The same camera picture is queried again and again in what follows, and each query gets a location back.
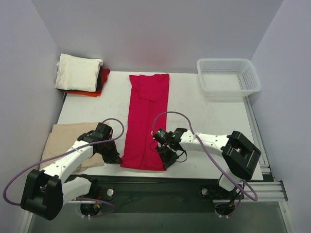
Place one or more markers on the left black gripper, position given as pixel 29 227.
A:
pixel 110 154

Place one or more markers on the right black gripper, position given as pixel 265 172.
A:
pixel 166 155

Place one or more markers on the magenta red t shirt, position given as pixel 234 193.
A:
pixel 148 99

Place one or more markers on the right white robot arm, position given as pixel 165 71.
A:
pixel 239 153

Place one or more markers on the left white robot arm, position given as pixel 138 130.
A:
pixel 55 173

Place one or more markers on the folded red orange shirts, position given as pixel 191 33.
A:
pixel 101 80

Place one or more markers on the folded beige t shirt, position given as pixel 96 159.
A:
pixel 61 139

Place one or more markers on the folded white t shirt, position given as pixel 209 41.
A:
pixel 75 73

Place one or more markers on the white plastic basket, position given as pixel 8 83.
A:
pixel 227 77

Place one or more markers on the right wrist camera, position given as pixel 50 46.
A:
pixel 161 136

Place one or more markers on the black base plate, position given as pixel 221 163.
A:
pixel 165 195

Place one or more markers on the aluminium right side rail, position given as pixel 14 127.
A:
pixel 263 161

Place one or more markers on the aluminium rail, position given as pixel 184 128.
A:
pixel 263 161
pixel 262 191

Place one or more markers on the aluminium front rail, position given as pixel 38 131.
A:
pixel 262 191

